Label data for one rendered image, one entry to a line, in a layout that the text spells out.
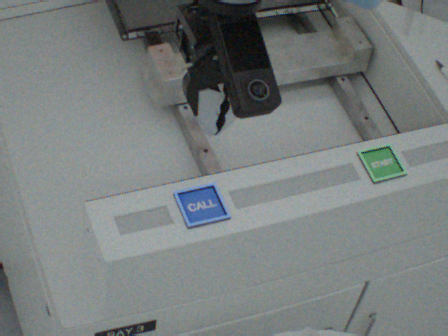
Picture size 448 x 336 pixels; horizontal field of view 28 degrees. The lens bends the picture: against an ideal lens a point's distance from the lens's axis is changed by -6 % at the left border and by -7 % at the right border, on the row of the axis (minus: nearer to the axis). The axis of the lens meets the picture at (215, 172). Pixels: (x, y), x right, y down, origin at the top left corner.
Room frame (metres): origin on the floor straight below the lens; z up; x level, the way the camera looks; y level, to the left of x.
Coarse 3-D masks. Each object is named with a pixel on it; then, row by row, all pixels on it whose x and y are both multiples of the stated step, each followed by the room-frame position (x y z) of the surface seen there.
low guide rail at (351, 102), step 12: (300, 24) 1.26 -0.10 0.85; (336, 84) 1.13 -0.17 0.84; (348, 84) 1.12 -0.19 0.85; (348, 96) 1.09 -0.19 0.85; (348, 108) 1.08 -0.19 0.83; (360, 108) 1.07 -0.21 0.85; (360, 120) 1.05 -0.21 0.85; (372, 120) 1.05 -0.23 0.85; (360, 132) 1.04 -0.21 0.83; (372, 132) 1.03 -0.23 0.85
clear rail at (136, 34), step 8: (280, 8) 1.22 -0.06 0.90; (288, 8) 1.22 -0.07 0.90; (296, 8) 1.23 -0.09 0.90; (304, 8) 1.24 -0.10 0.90; (312, 8) 1.24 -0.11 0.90; (320, 8) 1.25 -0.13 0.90; (328, 8) 1.25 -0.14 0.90; (264, 16) 1.20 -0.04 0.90; (272, 16) 1.21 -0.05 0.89; (128, 32) 1.10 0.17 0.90; (136, 32) 1.10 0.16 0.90; (144, 32) 1.10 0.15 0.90; (160, 32) 1.11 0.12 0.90; (168, 32) 1.12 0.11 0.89; (128, 40) 1.09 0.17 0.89
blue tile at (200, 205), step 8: (192, 192) 0.76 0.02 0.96; (200, 192) 0.76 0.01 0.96; (208, 192) 0.76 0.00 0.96; (184, 200) 0.74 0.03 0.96; (192, 200) 0.74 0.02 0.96; (200, 200) 0.75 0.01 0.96; (208, 200) 0.75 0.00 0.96; (216, 200) 0.75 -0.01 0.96; (184, 208) 0.73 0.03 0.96; (192, 208) 0.73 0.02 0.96; (200, 208) 0.73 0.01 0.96; (208, 208) 0.74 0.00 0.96; (216, 208) 0.74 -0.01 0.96; (192, 216) 0.72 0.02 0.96; (200, 216) 0.72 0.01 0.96; (208, 216) 0.72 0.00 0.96; (216, 216) 0.73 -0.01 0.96
